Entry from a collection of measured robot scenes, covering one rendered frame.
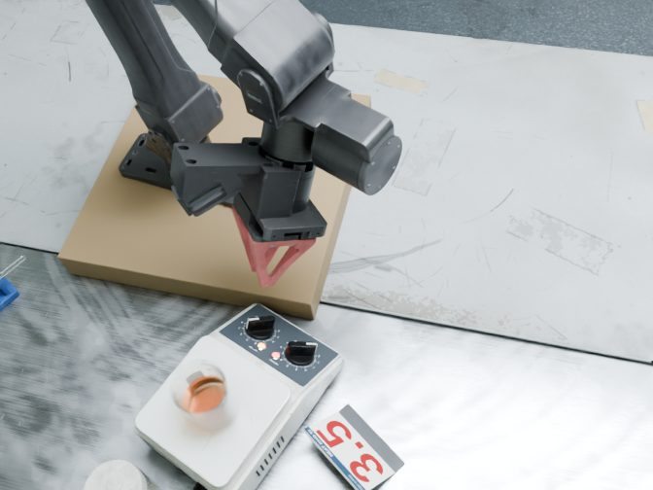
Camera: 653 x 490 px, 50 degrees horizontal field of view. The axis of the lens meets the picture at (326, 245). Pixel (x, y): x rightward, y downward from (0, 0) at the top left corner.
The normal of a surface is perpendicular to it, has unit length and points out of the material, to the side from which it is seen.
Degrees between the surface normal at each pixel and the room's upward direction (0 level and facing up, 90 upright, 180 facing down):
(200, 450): 0
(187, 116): 77
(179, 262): 0
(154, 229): 0
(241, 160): 30
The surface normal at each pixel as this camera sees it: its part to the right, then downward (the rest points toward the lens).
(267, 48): 0.32, -0.21
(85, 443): -0.08, -0.52
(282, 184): 0.40, 0.58
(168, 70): 0.75, 0.36
